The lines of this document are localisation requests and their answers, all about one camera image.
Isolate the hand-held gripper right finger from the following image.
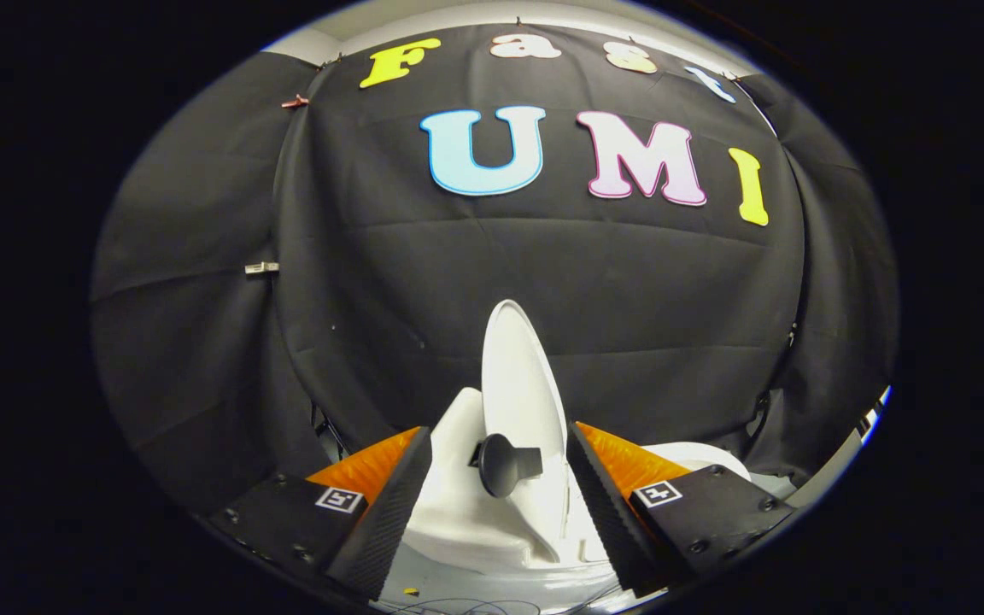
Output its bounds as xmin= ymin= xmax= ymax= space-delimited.
xmin=566 ymin=420 xmax=796 ymax=599

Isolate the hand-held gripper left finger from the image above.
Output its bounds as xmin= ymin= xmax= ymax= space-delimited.
xmin=206 ymin=425 xmax=433 ymax=601

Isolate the black lid pull handle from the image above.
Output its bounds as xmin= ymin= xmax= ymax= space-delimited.
xmin=468 ymin=433 xmax=544 ymax=499

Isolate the white toilet lid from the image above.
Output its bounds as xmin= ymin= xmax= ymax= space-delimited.
xmin=481 ymin=299 xmax=570 ymax=562

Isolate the white toilet with tank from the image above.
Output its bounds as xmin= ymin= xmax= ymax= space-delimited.
xmin=389 ymin=387 xmax=792 ymax=612

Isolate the white toilet seat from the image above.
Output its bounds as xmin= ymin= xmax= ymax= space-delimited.
xmin=543 ymin=442 xmax=752 ymax=566

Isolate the black backdrop cloth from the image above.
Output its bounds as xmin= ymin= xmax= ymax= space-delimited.
xmin=91 ymin=21 xmax=899 ymax=522

